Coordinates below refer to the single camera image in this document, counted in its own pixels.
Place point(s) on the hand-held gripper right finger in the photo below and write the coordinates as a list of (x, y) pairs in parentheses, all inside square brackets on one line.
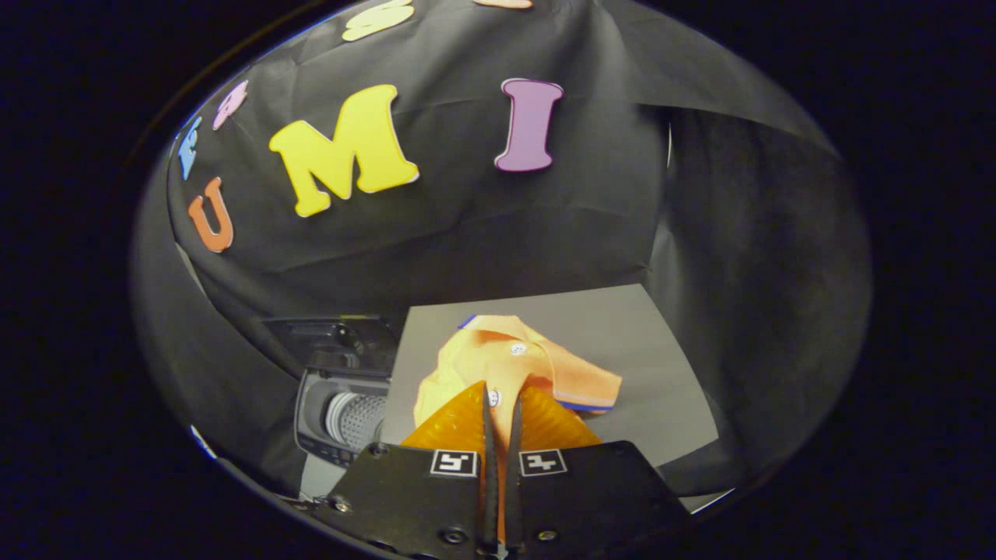
[(591, 498)]

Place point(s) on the orange polo shirt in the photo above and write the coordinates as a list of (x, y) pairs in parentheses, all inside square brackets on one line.
[(498, 358)]

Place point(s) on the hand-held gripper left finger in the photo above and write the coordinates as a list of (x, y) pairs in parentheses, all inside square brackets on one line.
[(412, 498)]

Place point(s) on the grey cabinet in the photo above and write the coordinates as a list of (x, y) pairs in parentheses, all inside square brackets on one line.
[(622, 327)]

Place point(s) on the small dark washing machine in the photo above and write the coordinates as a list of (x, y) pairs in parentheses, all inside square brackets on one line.
[(354, 420)]

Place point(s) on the black backdrop cloth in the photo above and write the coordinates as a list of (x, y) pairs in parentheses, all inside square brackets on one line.
[(467, 233)]

